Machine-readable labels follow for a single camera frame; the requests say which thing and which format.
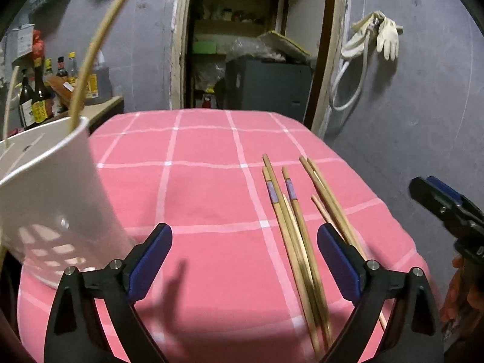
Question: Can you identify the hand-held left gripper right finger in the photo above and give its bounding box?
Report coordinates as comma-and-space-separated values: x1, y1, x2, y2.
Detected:
317, 223, 445, 363

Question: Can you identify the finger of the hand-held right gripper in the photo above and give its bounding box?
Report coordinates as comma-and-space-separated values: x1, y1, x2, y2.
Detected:
409, 177, 460, 231
425, 176, 484, 222

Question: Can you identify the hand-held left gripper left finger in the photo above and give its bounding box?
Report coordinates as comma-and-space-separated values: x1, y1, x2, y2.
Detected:
43, 223, 174, 363

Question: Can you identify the purple banded wooden chopstick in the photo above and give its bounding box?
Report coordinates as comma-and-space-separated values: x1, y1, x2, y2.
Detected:
282, 166, 333, 343
262, 153, 322, 352

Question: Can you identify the white utensil holder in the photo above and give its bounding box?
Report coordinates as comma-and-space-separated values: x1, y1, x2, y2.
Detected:
0, 115, 133, 288

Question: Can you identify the person's right hand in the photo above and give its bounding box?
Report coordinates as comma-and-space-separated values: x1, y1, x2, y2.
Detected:
439, 255, 484, 328

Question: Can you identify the pink checked tablecloth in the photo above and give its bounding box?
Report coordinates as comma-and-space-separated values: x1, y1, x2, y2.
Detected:
17, 109, 441, 363

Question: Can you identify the white work glove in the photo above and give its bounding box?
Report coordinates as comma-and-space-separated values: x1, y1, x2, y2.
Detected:
340, 11, 386, 59
376, 17, 404, 61

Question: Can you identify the large brown liquid bottle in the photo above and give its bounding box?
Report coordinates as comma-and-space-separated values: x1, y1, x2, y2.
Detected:
85, 55, 114, 103

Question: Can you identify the orange snack packet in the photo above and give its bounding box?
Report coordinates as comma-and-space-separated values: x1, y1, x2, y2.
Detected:
47, 76, 76, 103

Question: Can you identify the dark sauce bottle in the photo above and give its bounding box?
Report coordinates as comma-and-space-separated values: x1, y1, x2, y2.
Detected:
30, 58, 52, 125
18, 70, 35, 129

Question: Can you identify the woven flat board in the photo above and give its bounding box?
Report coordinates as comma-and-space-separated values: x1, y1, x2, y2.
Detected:
257, 30, 319, 64

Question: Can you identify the clear plastic bag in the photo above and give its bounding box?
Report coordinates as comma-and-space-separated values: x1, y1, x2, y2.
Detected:
226, 38, 267, 62

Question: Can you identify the red bag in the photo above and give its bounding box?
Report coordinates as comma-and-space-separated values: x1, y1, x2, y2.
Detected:
32, 30, 48, 61

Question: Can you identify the white canister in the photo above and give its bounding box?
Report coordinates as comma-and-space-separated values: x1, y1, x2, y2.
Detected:
7, 25, 33, 58

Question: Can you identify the white hose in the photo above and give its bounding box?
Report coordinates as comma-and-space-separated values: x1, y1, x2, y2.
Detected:
328, 34, 372, 112

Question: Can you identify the pale door frame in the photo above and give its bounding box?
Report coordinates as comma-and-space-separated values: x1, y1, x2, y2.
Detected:
169, 0, 349, 131

